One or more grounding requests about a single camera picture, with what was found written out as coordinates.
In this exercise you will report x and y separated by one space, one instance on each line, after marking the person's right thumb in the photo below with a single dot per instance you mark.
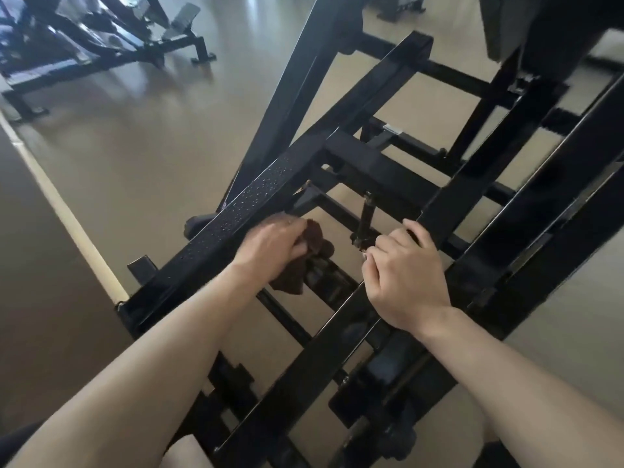
374 282

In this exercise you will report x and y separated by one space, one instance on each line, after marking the person's right forearm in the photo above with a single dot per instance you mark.
516 385

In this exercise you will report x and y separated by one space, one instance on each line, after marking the silver metal tab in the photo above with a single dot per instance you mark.
393 129

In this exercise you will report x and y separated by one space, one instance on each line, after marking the black adjustment pin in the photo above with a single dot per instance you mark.
365 219

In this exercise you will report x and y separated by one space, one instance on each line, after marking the person's left forearm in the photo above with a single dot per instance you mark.
141 375

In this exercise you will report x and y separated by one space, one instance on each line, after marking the black gym machine with footplates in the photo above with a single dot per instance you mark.
73 38

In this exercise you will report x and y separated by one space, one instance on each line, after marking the person's left fingers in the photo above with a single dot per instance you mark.
297 236

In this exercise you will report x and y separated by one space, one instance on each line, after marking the black machine base foot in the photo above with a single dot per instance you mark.
395 4

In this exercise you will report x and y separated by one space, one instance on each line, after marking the person's right hand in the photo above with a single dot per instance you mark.
414 287

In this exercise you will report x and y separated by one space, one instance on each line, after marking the person's left hand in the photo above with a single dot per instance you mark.
265 246

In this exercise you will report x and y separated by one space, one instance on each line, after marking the black gym machine frame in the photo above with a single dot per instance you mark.
302 385

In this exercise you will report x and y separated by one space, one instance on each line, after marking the black padded machine seat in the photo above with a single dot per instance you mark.
512 24

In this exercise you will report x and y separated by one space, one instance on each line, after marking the brown cleaning cloth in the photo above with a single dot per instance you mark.
297 275

